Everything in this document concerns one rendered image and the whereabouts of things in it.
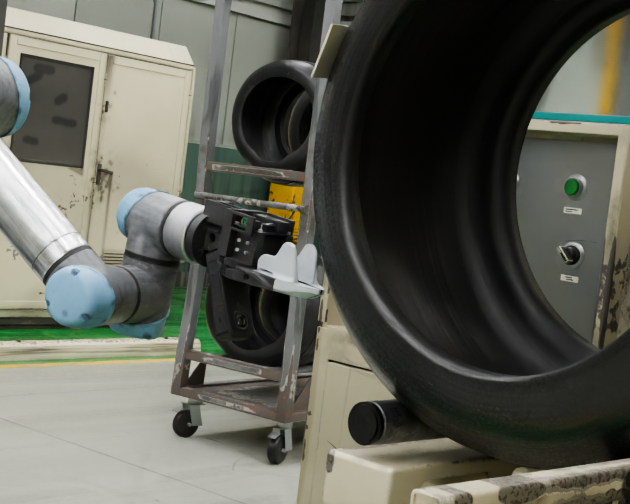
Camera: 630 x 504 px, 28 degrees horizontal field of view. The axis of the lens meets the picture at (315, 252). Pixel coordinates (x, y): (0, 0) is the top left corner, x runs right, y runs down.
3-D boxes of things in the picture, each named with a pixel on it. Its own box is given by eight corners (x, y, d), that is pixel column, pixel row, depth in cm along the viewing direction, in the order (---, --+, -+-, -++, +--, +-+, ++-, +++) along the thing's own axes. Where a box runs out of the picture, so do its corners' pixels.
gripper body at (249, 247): (256, 218, 148) (192, 197, 157) (241, 289, 150) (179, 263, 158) (301, 222, 154) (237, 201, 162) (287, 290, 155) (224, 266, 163)
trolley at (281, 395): (339, 412, 640) (385, 35, 630) (445, 439, 602) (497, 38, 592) (160, 435, 532) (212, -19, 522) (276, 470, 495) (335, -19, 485)
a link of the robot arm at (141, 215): (150, 246, 174) (164, 187, 173) (200, 266, 166) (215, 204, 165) (104, 241, 168) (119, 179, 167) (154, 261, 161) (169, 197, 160)
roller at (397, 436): (542, 430, 152) (534, 393, 153) (573, 422, 149) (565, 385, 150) (349, 450, 127) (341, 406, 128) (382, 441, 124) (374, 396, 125)
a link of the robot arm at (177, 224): (157, 256, 161) (205, 259, 167) (180, 265, 158) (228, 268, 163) (169, 199, 160) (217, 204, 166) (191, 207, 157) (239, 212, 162)
